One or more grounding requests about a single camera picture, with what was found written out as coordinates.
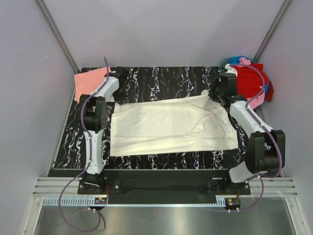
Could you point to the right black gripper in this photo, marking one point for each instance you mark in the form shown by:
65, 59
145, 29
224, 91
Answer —
211, 93

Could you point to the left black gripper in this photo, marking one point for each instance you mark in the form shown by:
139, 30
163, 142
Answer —
120, 100

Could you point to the cream white t shirt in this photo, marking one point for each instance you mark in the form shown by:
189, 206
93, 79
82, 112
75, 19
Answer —
189, 124

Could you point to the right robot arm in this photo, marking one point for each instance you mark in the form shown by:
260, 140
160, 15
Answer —
265, 148

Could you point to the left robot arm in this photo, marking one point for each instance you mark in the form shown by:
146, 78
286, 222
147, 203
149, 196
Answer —
94, 119

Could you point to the folded white t shirt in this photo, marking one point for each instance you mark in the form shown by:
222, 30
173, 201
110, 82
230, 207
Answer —
110, 99

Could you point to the red t shirt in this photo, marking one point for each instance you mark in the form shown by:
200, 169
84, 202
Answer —
249, 81

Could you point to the blue t shirt in basket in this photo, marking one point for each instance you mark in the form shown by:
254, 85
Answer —
249, 82

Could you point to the folded pink t shirt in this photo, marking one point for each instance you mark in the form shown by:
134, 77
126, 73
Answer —
87, 82

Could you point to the pink t shirt in basket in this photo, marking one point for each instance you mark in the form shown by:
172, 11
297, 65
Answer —
258, 99

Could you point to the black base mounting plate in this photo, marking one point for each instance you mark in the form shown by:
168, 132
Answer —
210, 181

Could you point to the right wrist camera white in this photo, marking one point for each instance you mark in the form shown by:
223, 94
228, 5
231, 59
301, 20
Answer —
229, 69

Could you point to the right aluminium frame post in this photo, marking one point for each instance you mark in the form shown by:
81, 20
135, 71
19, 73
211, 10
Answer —
272, 29

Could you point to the aluminium frame post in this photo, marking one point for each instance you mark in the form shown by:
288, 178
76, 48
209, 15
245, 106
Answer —
272, 29
56, 33

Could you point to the aluminium rail front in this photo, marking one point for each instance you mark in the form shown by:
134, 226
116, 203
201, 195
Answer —
279, 187

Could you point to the left aluminium frame post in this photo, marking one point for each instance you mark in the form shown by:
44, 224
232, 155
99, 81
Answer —
56, 33

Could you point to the white slotted cable duct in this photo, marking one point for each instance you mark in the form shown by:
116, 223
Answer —
137, 202

